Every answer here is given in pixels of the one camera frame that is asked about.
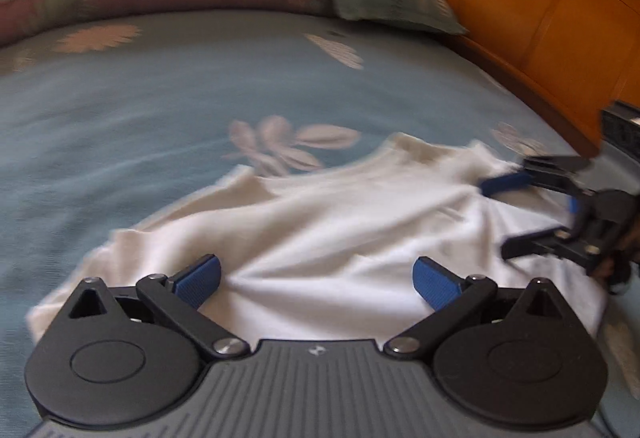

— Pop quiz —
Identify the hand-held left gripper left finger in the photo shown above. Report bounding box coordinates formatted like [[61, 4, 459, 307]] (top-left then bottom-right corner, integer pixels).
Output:
[[67, 253, 251, 361]]

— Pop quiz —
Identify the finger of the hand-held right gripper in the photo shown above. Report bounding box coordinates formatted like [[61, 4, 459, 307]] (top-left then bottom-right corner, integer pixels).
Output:
[[501, 225, 602, 265], [480, 155, 596, 199]]

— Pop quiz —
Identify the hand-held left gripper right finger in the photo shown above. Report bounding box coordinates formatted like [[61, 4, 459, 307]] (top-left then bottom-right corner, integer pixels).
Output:
[[384, 256, 563, 360]]

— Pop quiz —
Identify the white long-sleeve printed shirt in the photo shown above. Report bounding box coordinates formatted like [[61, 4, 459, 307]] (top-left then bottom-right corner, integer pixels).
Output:
[[27, 133, 608, 354]]

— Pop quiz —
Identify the wooden headboard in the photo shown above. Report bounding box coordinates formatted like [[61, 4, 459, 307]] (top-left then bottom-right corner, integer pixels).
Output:
[[385, 0, 640, 159]]

